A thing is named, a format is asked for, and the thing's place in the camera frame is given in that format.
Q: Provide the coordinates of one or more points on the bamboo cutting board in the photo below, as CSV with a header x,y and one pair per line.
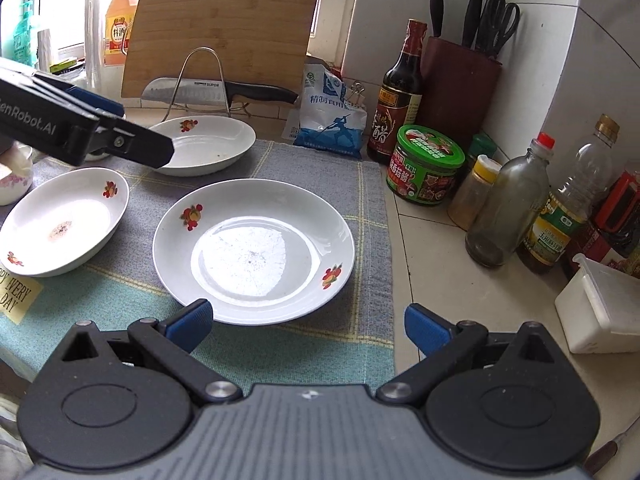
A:
x,y
225,35

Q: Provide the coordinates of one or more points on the white pink-floral bowl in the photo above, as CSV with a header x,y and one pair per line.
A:
x,y
15,180

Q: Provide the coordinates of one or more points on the dark red sauce bottle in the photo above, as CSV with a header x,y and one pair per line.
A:
x,y
615,215

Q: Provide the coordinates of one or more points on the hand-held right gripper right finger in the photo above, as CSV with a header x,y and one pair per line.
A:
x,y
425,330

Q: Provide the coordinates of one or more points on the green-lid sauce jar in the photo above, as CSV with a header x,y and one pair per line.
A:
x,y
425,170

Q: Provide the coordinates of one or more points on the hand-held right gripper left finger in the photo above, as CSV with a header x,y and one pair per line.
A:
x,y
192,322

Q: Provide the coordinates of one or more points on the orange cooking wine jug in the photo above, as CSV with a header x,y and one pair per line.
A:
x,y
117,25

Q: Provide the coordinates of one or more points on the red-cap glass bottle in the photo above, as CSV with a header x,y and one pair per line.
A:
x,y
505,210

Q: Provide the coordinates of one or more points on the dark red knife block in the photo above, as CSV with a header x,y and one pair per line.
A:
x,y
460,90

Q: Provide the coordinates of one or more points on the yellow-lid spice jar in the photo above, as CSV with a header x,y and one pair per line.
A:
x,y
472,195

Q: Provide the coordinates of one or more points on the white plastic container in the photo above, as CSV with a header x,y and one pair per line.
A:
x,y
600,310

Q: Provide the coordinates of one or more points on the grey checked cloth mat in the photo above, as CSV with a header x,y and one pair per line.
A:
x,y
365,200

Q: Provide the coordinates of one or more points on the black binder clips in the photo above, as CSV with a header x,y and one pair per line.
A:
x,y
356,94

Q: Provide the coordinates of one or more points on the yellow green packet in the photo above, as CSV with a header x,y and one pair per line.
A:
x,y
65,65

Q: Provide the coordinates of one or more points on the black scissors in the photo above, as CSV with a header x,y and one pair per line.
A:
x,y
492,27

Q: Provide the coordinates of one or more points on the clear plastic wrap roll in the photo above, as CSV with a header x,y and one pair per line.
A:
x,y
95,45

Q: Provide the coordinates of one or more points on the green dish soap bottle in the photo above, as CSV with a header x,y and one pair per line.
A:
x,y
22,35

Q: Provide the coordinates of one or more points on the gold-cap oil bottle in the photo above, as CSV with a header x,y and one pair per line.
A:
x,y
560,220

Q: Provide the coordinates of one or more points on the large white fruit-print plate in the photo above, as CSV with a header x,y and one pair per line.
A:
x,y
250,260

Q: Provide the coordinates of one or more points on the dark vinegar bottle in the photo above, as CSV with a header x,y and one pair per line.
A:
x,y
395,110

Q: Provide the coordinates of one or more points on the small green-cap jar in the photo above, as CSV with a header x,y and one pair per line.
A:
x,y
482,147

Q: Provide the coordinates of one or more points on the stack of white plates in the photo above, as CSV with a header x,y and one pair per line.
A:
x,y
215,140

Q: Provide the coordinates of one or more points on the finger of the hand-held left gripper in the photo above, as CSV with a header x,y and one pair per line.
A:
x,y
145,145
100,102

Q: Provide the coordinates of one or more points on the white blue salt bag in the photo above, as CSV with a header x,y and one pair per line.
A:
x,y
330,120

